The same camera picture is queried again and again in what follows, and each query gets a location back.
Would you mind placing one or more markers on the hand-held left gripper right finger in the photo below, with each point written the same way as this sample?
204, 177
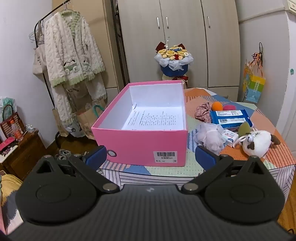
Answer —
204, 157

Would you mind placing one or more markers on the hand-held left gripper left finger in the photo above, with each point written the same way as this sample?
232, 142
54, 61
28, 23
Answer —
96, 154

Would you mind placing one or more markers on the pink cardboard box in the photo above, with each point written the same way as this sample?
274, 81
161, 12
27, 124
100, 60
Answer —
138, 143

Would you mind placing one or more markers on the blue wet wipes packet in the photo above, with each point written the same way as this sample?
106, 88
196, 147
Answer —
229, 113
231, 122

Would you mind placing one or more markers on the white mesh bath puff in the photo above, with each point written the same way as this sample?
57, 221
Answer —
210, 138

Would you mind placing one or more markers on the pair of shoes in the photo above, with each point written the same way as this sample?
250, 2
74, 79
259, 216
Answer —
67, 154

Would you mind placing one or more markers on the small white tissue packet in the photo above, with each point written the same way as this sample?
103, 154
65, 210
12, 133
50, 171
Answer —
230, 136

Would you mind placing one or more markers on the floral fabric scrunchie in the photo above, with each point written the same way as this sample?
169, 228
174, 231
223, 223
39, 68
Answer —
203, 112

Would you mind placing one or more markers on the green makeup sponge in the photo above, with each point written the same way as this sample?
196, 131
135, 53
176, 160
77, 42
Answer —
244, 129

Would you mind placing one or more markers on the orange plush ball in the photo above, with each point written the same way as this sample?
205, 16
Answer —
217, 106

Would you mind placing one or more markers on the pink plush ball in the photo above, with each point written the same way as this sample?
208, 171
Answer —
229, 107

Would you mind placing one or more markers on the white plush toy brown ears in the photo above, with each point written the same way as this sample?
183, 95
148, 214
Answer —
259, 141

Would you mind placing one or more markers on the patchwork patterned cloth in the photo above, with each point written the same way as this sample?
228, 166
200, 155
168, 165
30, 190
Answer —
233, 100

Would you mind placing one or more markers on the fluffy white pants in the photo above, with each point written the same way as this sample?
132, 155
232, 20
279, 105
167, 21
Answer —
62, 99

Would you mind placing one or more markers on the printed paper sheet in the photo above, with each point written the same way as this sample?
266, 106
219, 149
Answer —
152, 118

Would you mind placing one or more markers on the wooden nightstand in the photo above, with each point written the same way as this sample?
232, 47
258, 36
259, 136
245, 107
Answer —
25, 153

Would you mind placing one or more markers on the orange drink bottle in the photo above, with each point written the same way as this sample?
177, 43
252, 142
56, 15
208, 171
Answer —
17, 132

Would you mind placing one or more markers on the colourful paper gift bag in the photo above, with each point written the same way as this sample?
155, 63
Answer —
254, 88

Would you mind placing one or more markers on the flat pink case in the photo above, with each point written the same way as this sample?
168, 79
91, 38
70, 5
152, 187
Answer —
7, 144

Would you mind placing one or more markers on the red woven basket bag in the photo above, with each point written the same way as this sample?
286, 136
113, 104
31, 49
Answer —
9, 125

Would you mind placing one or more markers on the yellow cloth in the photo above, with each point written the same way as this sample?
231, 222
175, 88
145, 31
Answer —
9, 185

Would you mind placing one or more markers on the white green plastic bag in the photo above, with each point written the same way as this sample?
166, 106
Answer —
7, 103

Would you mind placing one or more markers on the yellow flower bouquet blue wrap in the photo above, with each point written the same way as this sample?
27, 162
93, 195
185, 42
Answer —
173, 55

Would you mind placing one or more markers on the beige canvas tote bag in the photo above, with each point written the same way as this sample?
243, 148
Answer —
38, 62

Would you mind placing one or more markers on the fluffy white green-trimmed cardigan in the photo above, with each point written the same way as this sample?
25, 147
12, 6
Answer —
69, 46

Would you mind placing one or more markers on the beige wardrobe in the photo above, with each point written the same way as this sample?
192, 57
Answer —
180, 27

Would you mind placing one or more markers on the black clothes rack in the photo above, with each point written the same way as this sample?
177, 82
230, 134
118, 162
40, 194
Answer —
49, 14

